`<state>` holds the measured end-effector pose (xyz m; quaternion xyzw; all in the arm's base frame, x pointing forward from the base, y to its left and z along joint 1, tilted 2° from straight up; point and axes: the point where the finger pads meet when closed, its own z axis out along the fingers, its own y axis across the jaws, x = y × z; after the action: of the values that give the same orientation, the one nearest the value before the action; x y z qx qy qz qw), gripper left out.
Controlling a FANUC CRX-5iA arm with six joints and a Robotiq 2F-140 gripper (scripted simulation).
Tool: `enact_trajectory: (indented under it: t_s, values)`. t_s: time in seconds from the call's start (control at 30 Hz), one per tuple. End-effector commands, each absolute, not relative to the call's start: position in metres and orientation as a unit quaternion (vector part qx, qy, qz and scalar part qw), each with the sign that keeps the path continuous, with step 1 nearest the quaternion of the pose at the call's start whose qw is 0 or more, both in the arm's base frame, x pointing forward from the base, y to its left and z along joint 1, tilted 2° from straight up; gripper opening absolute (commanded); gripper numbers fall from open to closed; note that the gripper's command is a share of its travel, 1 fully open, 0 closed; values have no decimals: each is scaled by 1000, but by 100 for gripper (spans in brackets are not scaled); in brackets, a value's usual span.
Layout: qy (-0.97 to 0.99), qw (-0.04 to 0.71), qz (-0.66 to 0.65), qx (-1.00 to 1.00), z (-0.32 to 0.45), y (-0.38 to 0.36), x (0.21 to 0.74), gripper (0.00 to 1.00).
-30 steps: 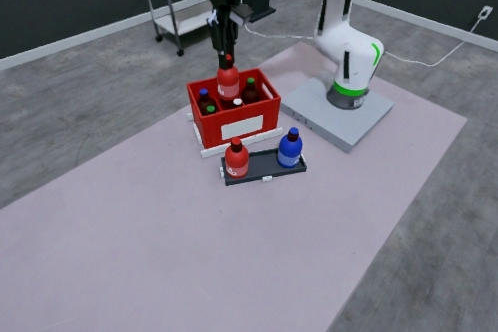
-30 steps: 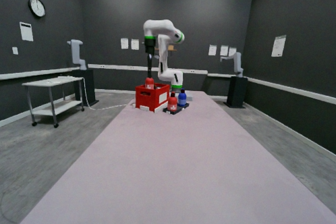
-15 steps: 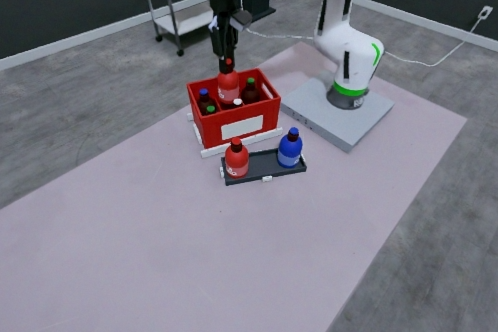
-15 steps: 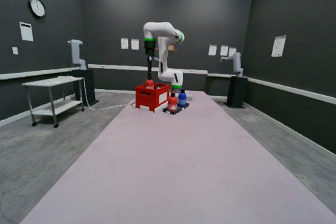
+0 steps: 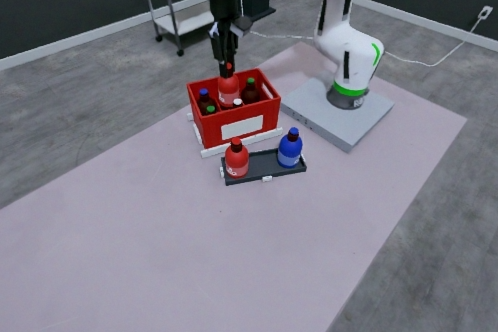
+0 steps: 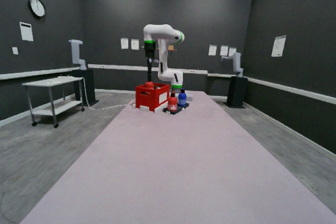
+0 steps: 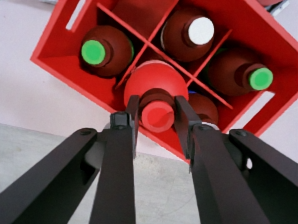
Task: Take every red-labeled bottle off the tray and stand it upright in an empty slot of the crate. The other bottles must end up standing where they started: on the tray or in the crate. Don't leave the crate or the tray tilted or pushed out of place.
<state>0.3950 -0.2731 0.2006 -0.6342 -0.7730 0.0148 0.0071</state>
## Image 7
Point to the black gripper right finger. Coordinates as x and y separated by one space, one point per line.
222 194

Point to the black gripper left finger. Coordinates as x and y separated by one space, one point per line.
52 189

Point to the dark grey tray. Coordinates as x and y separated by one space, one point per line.
273 8

